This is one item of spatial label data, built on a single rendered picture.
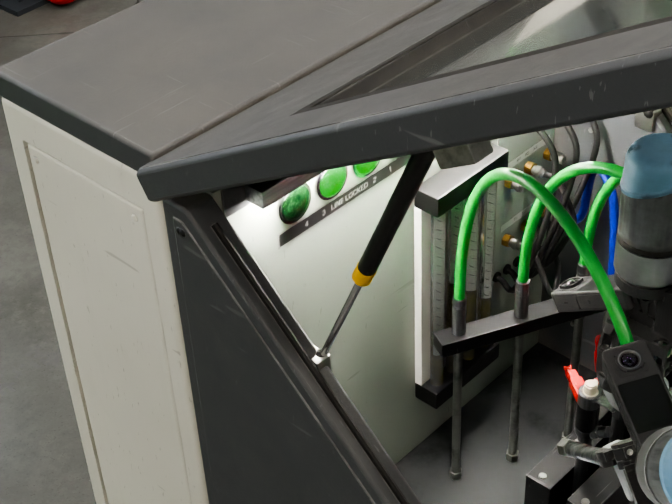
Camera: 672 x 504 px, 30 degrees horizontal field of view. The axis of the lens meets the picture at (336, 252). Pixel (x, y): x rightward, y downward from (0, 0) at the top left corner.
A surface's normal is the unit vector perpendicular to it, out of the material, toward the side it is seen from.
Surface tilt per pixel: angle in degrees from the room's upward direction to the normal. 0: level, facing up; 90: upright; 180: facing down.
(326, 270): 90
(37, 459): 0
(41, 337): 0
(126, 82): 0
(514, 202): 90
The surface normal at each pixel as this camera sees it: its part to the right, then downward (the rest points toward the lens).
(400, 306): 0.73, 0.39
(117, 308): -0.68, 0.47
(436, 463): -0.04, -0.79
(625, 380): -0.18, -0.59
